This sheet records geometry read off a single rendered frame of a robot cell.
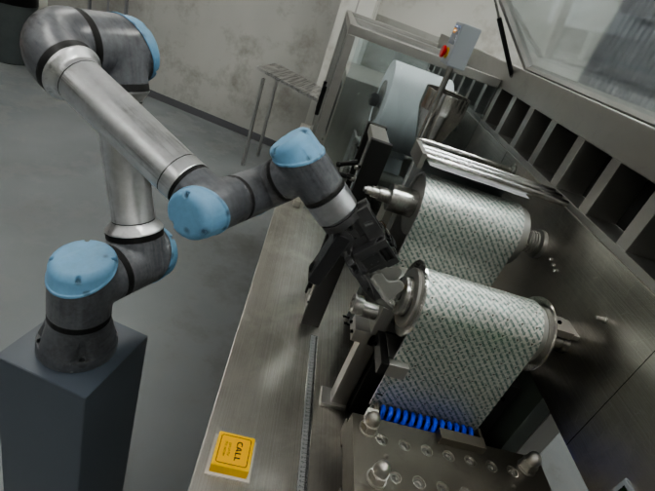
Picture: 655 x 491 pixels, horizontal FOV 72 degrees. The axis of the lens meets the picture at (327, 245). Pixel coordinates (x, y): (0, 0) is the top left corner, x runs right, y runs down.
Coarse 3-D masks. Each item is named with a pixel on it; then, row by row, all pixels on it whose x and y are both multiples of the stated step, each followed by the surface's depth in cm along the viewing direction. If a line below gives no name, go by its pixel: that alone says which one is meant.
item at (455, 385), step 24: (408, 360) 83; (432, 360) 83; (456, 360) 83; (480, 360) 83; (384, 384) 87; (408, 384) 86; (432, 384) 86; (456, 384) 86; (480, 384) 86; (504, 384) 86; (408, 408) 90; (432, 408) 90; (456, 408) 89; (480, 408) 89
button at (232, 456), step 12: (216, 444) 83; (228, 444) 83; (240, 444) 84; (252, 444) 85; (216, 456) 81; (228, 456) 81; (240, 456) 82; (216, 468) 80; (228, 468) 80; (240, 468) 80
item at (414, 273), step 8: (408, 272) 86; (416, 272) 82; (416, 280) 81; (416, 288) 80; (416, 296) 78; (416, 304) 78; (408, 312) 80; (544, 312) 84; (400, 320) 83; (408, 320) 79; (544, 320) 82; (544, 328) 82; (544, 336) 81; (544, 344) 82; (536, 352) 82
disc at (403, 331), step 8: (416, 264) 85; (424, 264) 81; (424, 272) 80; (424, 280) 79; (424, 288) 77; (424, 296) 77; (416, 312) 78; (416, 320) 77; (400, 328) 83; (408, 328) 79
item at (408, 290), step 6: (408, 282) 81; (414, 282) 82; (408, 288) 80; (414, 288) 81; (402, 294) 82; (408, 294) 80; (396, 300) 85; (402, 300) 81; (408, 300) 80; (396, 306) 83; (402, 306) 80; (408, 306) 80; (396, 312) 82; (402, 312) 81
